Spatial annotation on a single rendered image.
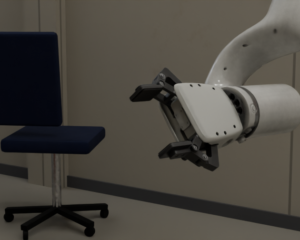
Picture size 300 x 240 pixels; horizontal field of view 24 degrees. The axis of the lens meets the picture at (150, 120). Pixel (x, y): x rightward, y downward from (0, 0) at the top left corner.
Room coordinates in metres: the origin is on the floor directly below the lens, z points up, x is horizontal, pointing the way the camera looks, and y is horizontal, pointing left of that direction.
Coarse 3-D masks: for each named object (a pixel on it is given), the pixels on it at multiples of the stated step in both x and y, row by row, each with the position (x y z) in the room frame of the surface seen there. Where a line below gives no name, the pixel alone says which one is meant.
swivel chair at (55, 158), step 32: (0, 32) 3.72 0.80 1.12; (32, 32) 3.70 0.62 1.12; (0, 64) 3.72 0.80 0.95; (32, 64) 3.70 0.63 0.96; (0, 96) 3.75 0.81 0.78; (32, 96) 3.73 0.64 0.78; (32, 128) 4.05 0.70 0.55; (64, 128) 4.05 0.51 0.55; (96, 128) 4.05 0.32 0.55; (32, 224) 3.67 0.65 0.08
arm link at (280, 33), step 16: (272, 0) 1.18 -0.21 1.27; (288, 0) 1.15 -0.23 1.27; (272, 16) 1.15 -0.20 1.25; (288, 16) 1.14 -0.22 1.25; (256, 32) 1.16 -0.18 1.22; (272, 32) 1.14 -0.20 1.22; (288, 32) 1.13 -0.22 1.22; (224, 48) 1.18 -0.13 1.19; (240, 48) 1.17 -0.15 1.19; (256, 48) 1.17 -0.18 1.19; (272, 48) 1.16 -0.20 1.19; (288, 48) 1.15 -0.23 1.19; (224, 64) 1.17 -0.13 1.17; (240, 64) 1.18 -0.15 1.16; (256, 64) 1.19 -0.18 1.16; (208, 80) 1.16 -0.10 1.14; (224, 80) 1.16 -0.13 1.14; (240, 80) 1.19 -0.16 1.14
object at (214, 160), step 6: (216, 144) 0.97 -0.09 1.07; (210, 150) 0.96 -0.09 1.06; (216, 150) 0.96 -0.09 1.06; (210, 156) 0.95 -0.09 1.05; (216, 156) 0.95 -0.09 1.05; (198, 162) 0.93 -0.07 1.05; (204, 162) 0.93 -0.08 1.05; (210, 162) 0.94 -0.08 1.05; (216, 162) 0.94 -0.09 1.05; (210, 168) 0.94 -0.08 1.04; (216, 168) 0.94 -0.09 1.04
